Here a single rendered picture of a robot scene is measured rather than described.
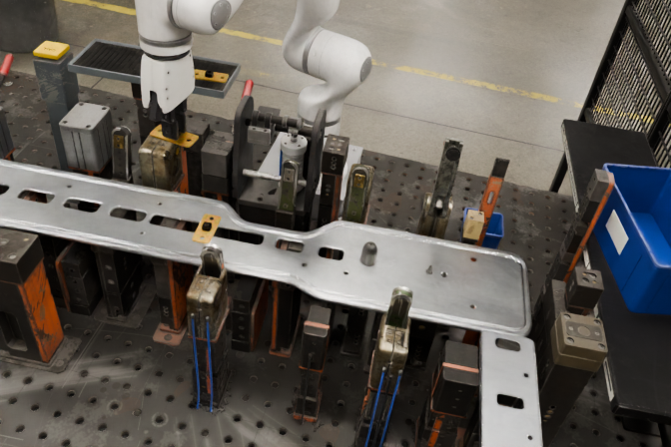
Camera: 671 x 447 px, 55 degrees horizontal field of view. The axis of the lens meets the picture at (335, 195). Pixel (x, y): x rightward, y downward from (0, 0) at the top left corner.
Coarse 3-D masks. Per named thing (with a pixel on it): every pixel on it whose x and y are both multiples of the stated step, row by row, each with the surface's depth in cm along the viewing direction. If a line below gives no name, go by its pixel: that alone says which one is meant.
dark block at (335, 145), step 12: (336, 144) 139; (348, 144) 143; (324, 156) 138; (336, 156) 138; (324, 168) 140; (336, 168) 140; (324, 180) 143; (336, 180) 142; (324, 192) 145; (336, 192) 144; (324, 204) 147; (336, 204) 147; (324, 216) 150; (336, 216) 154; (324, 252) 157
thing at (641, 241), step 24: (624, 168) 137; (648, 168) 137; (624, 192) 141; (648, 192) 141; (600, 216) 136; (624, 216) 126; (648, 216) 145; (600, 240) 135; (624, 240) 125; (648, 240) 138; (624, 264) 125; (648, 264) 117; (624, 288) 124; (648, 288) 118; (648, 312) 122
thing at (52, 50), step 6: (48, 42) 153; (54, 42) 154; (42, 48) 151; (48, 48) 151; (54, 48) 151; (60, 48) 152; (66, 48) 153; (36, 54) 150; (42, 54) 150; (48, 54) 149; (54, 54) 149; (60, 54) 150
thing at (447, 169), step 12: (444, 144) 128; (456, 144) 128; (444, 156) 129; (456, 156) 125; (444, 168) 131; (456, 168) 130; (444, 180) 133; (444, 192) 134; (432, 204) 135; (444, 204) 134; (444, 216) 136
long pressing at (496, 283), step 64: (64, 192) 137; (128, 192) 139; (192, 256) 127; (256, 256) 128; (320, 256) 130; (384, 256) 131; (448, 256) 133; (512, 256) 135; (448, 320) 120; (512, 320) 122
